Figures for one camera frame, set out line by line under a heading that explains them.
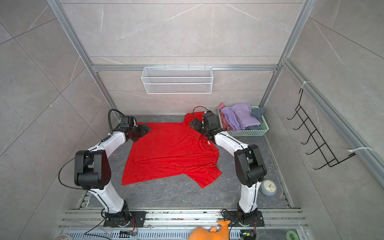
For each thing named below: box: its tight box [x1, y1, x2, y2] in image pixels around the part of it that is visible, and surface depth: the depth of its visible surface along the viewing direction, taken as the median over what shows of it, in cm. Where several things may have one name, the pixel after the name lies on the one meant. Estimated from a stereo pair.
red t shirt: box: [122, 112, 223, 189], surface depth 96 cm
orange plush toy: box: [188, 220, 231, 240], surface depth 66 cm
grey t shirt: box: [250, 106, 265, 121], surface depth 110 cm
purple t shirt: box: [221, 102, 261, 132], surface depth 109 cm
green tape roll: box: [286, 230, 299, 240], surface depth 70 cm
